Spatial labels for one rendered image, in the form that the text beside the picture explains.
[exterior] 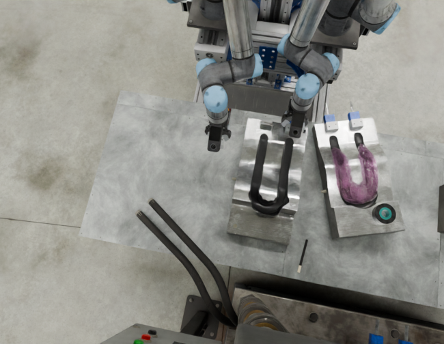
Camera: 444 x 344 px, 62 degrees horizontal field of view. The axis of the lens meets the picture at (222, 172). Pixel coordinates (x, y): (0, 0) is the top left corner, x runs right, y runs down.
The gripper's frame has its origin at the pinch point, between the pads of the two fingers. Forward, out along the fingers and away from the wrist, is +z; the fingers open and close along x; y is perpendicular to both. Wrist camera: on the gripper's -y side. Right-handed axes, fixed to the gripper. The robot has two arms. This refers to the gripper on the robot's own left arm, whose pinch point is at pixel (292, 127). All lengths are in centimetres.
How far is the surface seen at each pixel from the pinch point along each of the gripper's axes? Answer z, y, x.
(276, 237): 4.4, -46.3, -0.9
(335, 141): 5.5, -0.8, -19.8
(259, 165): 2.5, -18.2, 10.6
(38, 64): 90, 55, 182
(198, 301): 89, -85, 32
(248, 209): 4.2, -37.3, 11.9
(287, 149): 2.3, -9.3, 0.0
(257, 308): -39, -71, 5
